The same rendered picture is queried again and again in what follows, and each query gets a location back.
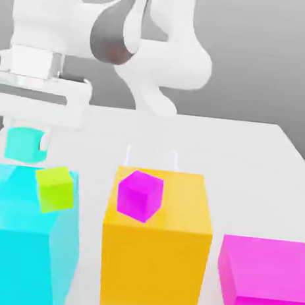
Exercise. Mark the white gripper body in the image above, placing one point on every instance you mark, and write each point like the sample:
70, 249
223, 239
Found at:
40, 109

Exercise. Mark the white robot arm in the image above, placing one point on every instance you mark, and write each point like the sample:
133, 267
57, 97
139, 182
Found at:
161, 63

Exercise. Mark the large orange box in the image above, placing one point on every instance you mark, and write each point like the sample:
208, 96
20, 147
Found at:
154, 261

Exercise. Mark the small magenta cube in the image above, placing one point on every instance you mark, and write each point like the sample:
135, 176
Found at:
140, 196

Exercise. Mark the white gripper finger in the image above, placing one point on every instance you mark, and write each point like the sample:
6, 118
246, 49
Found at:
44, 141

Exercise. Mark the large cyan box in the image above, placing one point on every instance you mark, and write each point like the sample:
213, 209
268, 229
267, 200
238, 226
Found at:
16, 239

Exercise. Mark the small cyan cube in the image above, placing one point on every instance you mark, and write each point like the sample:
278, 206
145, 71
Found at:
23, 144

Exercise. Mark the large magenta box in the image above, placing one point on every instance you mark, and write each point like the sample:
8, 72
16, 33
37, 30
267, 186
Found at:
266, 278

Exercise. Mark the small lime green cube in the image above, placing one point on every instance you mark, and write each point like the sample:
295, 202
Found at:
55, 190

